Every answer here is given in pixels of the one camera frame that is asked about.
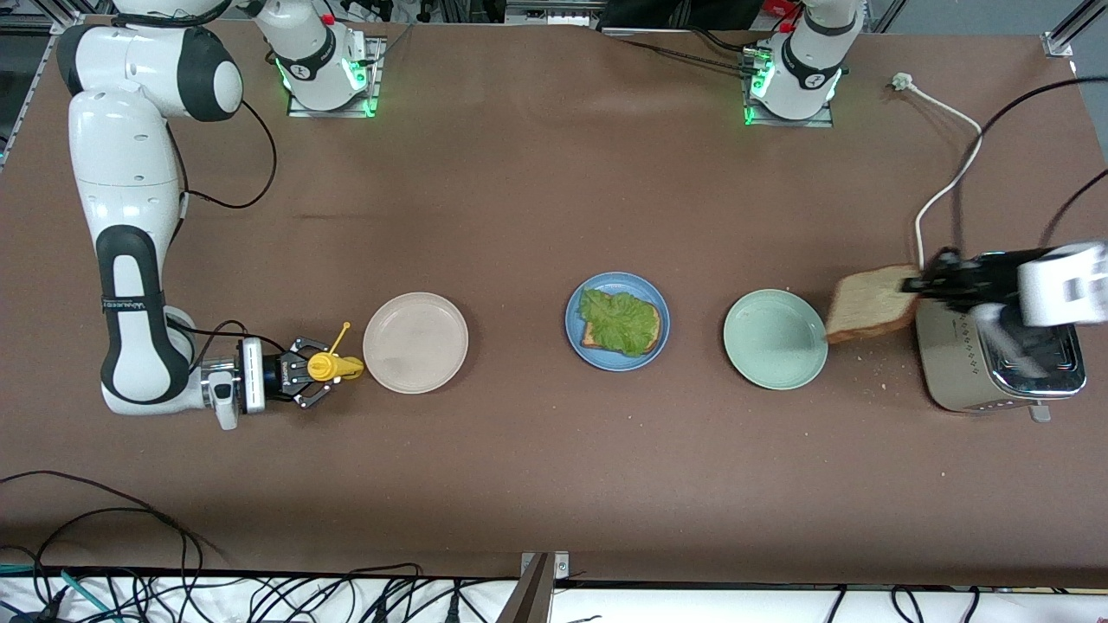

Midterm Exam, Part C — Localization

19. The yellow mustard squeeze bottle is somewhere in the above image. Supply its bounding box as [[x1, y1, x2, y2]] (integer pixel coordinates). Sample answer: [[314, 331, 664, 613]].
[[307, 322, 367, 384]]

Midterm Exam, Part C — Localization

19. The brown bread slice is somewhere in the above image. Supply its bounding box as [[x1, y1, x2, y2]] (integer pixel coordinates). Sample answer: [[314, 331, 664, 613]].
[[824, 265, 924, 345], [580, 299, 664, 352]]

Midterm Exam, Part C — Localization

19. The green lettuce leaf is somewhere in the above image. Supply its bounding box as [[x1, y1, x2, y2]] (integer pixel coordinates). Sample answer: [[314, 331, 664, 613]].
[[577, 287, 661, 357]]

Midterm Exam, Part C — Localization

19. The beige plate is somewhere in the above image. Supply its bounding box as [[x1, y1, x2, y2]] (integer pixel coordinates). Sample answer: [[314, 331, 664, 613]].
[[362, 292, 470, 395]]

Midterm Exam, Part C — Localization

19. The pale green plate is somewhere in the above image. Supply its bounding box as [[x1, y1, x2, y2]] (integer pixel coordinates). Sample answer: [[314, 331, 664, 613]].
[[723, 288, 830, 391]]

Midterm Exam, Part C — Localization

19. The blue plate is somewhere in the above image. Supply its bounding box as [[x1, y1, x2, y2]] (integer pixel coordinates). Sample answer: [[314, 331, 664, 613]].
[[564, 272, 671, 373]]

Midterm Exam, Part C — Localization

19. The silver beige toaster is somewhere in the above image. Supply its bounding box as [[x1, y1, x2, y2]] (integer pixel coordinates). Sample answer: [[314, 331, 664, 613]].
[[913, 260, 1088, 424]]

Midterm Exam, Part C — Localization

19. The aluminium corner profile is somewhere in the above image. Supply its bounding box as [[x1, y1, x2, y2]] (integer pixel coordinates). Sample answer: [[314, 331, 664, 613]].
[[1043, 0, 1108, 60]]

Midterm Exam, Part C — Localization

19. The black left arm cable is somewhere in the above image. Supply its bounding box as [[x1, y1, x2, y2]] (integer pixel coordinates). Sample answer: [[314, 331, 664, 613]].
[[948, 74, 1108, 260]]

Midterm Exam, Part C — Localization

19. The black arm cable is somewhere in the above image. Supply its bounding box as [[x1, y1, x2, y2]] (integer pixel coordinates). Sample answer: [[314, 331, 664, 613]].
[[948, 74, 1108, 260], [169, 100, 280, 364]]

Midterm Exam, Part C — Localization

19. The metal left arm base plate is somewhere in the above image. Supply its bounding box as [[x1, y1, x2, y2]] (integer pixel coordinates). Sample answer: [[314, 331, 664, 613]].
[[741, 45, 836, 129]]

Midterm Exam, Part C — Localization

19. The white toaster power cord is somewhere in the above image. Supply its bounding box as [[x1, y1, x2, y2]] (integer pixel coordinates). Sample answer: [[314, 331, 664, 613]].
[[892, 73, 985, 269]]

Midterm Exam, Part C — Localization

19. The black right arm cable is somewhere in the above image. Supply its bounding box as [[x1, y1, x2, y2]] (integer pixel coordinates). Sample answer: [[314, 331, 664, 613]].
[[169, 100, 280, 364]]

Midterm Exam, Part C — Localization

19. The long black looped cable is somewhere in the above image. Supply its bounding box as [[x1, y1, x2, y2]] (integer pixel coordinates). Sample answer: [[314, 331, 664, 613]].
[[0, 470, 228, 598]]

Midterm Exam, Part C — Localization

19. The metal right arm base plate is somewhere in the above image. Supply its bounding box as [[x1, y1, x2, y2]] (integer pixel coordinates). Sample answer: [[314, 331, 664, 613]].
[[286, 35, 383, 119]]

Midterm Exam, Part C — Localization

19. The teal cable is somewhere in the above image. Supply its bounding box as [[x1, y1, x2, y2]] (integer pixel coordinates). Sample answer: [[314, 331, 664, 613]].
[[0, 564, 118, 623]]

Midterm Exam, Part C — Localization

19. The grey frame post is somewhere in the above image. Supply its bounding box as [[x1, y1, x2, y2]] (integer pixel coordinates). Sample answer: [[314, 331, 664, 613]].
[[496, 554, 555, 623]]

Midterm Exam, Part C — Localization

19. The small metal corner bracket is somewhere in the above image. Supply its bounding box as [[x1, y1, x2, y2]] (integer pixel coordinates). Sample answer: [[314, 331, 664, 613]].
[[520, 551, 571, 581]]

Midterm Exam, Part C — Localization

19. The black base cable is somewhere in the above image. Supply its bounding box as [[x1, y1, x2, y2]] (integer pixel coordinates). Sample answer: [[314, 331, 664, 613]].
[[619, 38, 763, 75], [688, 24, 767, 55]]

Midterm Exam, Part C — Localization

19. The aluminium table edge frame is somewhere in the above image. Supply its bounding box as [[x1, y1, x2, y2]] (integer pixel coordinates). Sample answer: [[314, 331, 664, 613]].
[[0, 22, 61, 170]]

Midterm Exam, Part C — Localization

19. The aluminium rail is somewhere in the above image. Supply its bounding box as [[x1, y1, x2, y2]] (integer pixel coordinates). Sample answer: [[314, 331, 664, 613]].
[[505, 0, 635, 27]]

